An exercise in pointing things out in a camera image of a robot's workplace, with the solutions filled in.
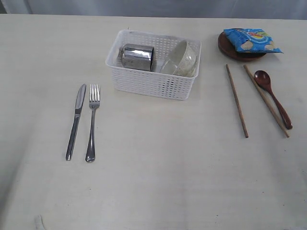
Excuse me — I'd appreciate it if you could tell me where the silver fork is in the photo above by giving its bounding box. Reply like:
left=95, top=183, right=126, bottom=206
left=85, top=84, right=100, bottom=162

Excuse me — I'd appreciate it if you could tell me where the silver table knife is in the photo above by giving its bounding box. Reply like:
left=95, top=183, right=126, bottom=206
left=65, top=84, right=86, bottom=161

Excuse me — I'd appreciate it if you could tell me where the brown wooden chopstick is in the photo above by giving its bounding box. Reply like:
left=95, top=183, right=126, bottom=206
left=225, top=64, right=249, bottom=138
left=243, top=64, right=290, bottom=138

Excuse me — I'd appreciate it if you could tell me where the brown wooden plate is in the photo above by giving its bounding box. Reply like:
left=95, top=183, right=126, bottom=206
left=218, top=32, right=266, bottom=62

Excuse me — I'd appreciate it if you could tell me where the red-brown wooden spoon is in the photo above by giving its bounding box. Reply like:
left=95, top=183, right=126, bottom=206
left=254, top=70, right=293, bottom=130

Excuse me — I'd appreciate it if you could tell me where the blue chips bag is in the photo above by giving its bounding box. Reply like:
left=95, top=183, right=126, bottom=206
left=224, top=28, right=283, bottom=53

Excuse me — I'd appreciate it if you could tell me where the white perforated plastic basket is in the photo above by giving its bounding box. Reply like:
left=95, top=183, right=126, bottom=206
left=106, top=29, right=201, bottom=101

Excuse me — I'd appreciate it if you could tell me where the shiny steel cup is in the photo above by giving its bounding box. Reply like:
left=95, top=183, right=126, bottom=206
left=118, top=43, right=154, bottom=71

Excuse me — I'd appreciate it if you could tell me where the beige ceramic bowl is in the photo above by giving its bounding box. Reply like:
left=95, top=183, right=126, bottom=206
left=160, top=40, right=197, bottom=77

